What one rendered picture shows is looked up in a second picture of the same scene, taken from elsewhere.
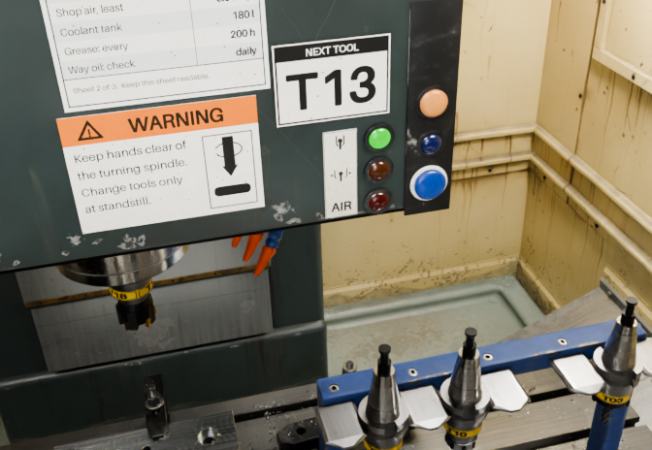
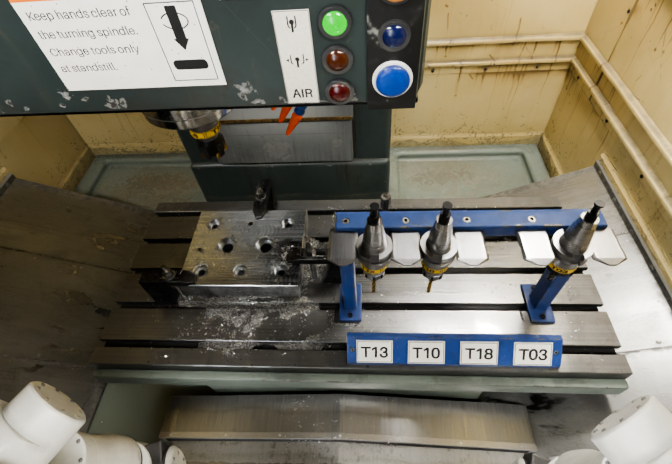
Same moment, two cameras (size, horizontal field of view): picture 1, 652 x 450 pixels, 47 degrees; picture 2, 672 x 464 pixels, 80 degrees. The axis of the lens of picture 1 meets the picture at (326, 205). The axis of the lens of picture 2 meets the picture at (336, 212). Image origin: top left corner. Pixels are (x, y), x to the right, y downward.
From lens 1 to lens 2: 0.35 m
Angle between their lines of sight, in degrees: 24
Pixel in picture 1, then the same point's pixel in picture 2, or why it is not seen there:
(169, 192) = (130, 60)
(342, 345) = (407, 172)
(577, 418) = not seen: hidden behind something
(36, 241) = (33, 92)
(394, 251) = (454, 117)
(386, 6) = not seen: outside the picture
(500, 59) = not seen: outside the picture
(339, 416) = (343, 241)
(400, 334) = (446, 171)
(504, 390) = (470, 247)
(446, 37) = not seen: outside the picture
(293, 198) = (253, 79)
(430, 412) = (408, 253)
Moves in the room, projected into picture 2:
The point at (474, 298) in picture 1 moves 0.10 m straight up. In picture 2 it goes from (503, 155) to (509, 137)
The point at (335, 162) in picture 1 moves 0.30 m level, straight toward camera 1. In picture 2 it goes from (289, 46) to (21, 424)
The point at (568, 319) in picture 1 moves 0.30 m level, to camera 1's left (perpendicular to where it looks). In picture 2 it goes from (561, 184) to (466, 172)
